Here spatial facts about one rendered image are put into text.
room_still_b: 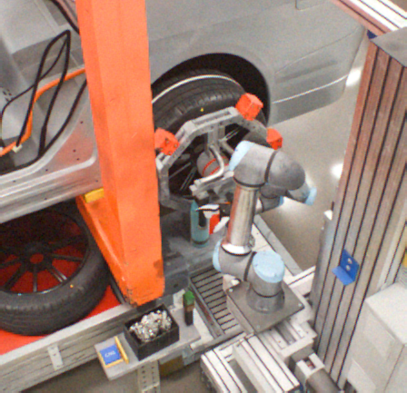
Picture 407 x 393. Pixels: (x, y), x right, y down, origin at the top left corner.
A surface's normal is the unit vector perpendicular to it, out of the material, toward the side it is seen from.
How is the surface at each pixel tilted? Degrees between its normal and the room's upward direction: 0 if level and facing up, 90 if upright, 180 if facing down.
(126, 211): 90
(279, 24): 90
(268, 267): 8
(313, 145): 0
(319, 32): 90
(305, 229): 0
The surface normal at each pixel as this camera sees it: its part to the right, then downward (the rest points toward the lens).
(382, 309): 0.00, -0.69
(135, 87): 0.47, 0.64
